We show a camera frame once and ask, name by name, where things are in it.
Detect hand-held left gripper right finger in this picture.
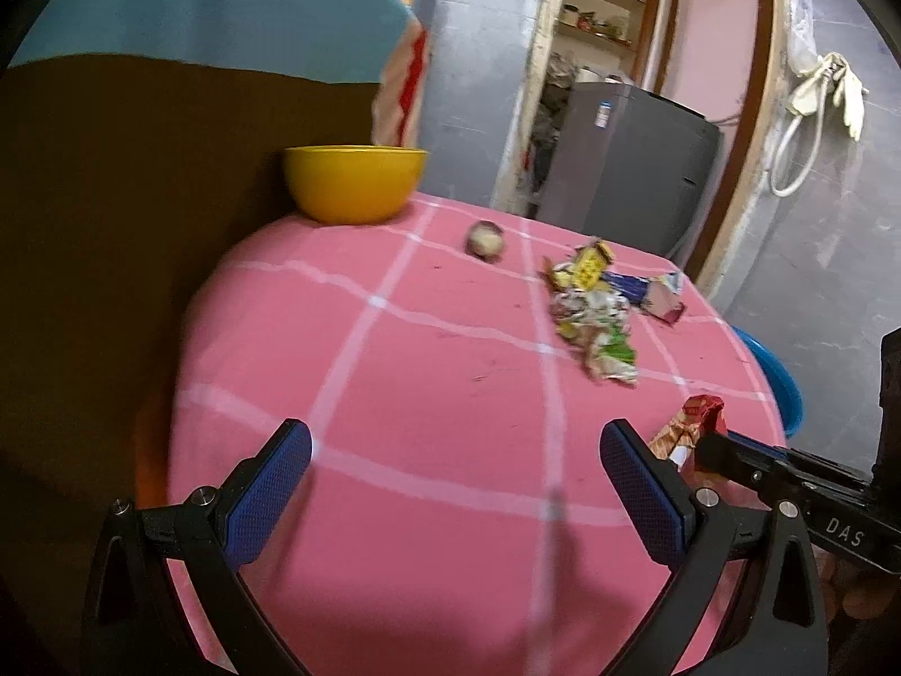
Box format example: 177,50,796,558
598,419,830,676

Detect pink checked tablecloth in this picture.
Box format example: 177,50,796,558
165,190,790,676

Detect green wrapper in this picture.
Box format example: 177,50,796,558
583,324,640,387

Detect white hanging cable and cloth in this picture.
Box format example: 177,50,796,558
769,51,870,198

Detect silver wrapper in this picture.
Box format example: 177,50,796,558
542,260,631,343

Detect grey refrigerator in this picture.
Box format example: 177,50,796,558
538,81,722,259

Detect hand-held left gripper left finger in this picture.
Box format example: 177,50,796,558
81,419,314,676

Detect yellow plastic bowl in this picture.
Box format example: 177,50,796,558
283,145,429,224

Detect wooden door frame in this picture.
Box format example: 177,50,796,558
686,0,788,297

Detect wooden wall shelf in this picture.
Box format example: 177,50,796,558
556,0,666,86

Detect teal cloth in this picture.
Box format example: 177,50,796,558
10,0,418,86

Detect red and cream striped cloth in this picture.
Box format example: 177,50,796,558
371,14,430,149

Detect blue plastic basin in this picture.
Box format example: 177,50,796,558
732,327,804,438

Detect person's right hand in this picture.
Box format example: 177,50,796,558
820,550,901,629

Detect blue wrapper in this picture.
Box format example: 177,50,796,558
604,271,663,309

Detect hanging dark clothes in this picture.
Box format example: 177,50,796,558
528,52,578,208

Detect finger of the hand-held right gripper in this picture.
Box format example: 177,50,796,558
693,431,800,504

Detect yellow wrapper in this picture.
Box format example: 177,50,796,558
572,241,615,291

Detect small pink carton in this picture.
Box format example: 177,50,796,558
642,273,687,326

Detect brown potato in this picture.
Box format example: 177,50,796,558
466,220,506,259

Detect dark brown panel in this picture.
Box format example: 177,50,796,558
0,52,381,515

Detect red wrapper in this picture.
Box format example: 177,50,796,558
648,394,728,473

